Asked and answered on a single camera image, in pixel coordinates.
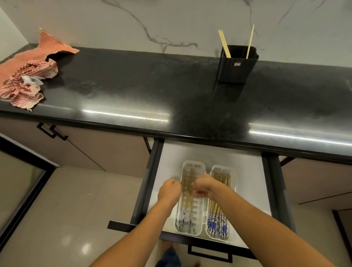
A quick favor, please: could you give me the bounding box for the black open drawer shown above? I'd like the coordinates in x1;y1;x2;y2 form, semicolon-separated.
107;138;297;261

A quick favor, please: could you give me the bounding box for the bundle of wooden chopsticks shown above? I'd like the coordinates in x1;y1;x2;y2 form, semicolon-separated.
177;168;199;231

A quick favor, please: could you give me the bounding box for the plain wooden chopstick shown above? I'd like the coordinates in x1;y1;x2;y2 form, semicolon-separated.
218;30;230;58
246;24;255;59
220;30;232;58

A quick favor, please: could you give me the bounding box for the clear plastic chopstick tray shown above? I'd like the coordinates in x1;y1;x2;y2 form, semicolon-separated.
205;164;238;240
175;160;206;236

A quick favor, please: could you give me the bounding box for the black framed glass door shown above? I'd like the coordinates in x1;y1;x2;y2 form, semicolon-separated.
0;133;60;252

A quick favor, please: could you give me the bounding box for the black drawer handle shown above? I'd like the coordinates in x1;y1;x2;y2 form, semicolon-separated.
188;244;233;264

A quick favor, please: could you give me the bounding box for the pink ribbed cloth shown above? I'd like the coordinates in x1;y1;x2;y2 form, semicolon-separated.
0;28;80;84

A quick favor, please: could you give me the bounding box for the person's blue trouser leg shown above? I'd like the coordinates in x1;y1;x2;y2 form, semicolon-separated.
155;247;182;267

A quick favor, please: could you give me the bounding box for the person's left forearm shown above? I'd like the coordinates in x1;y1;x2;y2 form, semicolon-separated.
89;199;176;267

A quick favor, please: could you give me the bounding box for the row of blue-patterned chopsticks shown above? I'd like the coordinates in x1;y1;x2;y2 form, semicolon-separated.
207;170;231;239

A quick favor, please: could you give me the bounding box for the black chopstick holder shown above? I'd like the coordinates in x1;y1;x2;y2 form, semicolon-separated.
217;45;259;84

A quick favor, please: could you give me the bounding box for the white drawer liner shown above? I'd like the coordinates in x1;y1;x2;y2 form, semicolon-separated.
148;141;273;248

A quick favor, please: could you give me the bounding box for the person's right hand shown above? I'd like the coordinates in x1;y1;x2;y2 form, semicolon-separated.
191;174;221;202

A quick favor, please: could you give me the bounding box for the person's right forearm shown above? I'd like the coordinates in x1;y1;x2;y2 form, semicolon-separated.
210;185;336;267

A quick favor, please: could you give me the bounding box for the beige cabinet door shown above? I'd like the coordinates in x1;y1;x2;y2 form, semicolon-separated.
0;117;106;172
279;156;352;212
56;125;154;178

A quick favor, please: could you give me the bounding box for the person's left hand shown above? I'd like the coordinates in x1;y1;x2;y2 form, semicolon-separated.
157;178;182;206

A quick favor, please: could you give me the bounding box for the black cabinet door handle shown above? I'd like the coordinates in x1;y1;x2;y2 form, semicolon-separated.
36;122;57;139
49;125;69;141

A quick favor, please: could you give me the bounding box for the red checked cloth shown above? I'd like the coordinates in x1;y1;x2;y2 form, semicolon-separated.
0;59;59;112

